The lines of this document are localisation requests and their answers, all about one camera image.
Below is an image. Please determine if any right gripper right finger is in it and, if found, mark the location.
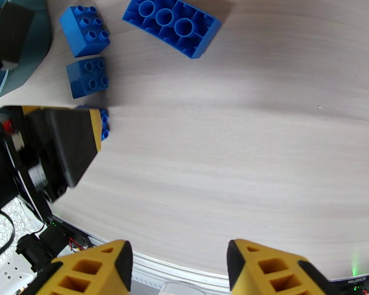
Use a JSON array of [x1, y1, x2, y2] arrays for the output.
[[226, 238, 342, 295]]

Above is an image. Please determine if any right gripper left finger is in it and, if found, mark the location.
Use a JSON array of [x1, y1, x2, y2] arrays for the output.
[[21, 239, 133, 295]]

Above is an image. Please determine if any teal plastic container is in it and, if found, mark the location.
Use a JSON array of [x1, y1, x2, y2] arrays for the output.
[[0, 0, 54, 104]]

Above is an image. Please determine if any large blue lego brick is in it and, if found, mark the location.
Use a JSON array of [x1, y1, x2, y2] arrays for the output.
[[122, 0, 223, 59]]

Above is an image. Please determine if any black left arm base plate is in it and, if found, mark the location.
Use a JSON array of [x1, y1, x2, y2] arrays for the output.
[[44, 214, 94, 253]]

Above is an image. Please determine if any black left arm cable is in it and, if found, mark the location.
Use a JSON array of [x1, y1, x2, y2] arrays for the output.
[[0, 211, 17, 264]]

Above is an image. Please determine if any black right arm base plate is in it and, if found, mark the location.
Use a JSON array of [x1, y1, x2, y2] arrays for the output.
[[330, 271, 369, 295]]

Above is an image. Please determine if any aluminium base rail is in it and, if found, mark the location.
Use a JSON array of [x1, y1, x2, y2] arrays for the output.
[[89, 236, 369, 295]]

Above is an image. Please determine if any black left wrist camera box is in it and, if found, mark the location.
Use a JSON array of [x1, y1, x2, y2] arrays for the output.
[[0, 1, 35, 69]]

